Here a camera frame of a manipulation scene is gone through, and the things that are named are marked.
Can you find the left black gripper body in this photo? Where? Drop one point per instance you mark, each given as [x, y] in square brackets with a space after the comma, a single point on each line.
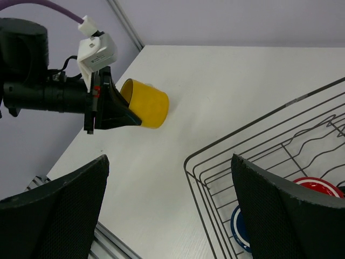
[57, 93]

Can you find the left aluminium frame post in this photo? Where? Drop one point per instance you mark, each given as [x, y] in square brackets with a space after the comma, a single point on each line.
[126, 24]

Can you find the grey wire dish rack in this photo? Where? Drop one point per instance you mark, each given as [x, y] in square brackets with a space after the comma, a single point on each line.
[304, 138]

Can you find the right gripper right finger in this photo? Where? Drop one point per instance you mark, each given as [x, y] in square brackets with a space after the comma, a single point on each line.
[284, 219]

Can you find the blue mug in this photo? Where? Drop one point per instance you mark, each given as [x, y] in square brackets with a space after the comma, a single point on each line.
[238, 230]

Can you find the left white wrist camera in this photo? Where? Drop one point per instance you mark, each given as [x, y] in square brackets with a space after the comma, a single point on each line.
[94, 54]

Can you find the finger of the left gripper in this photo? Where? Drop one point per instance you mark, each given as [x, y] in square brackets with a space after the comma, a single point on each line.
[113, 109]

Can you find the red mug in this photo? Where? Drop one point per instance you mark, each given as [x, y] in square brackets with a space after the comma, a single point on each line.
[320, 185]

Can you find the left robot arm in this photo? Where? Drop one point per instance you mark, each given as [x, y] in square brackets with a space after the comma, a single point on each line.
[28, 83]

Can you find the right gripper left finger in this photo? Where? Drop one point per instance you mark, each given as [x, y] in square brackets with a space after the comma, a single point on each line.
[56, 219]

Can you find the bright yellow mug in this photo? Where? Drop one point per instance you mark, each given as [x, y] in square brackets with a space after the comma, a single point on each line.
[148, 103]

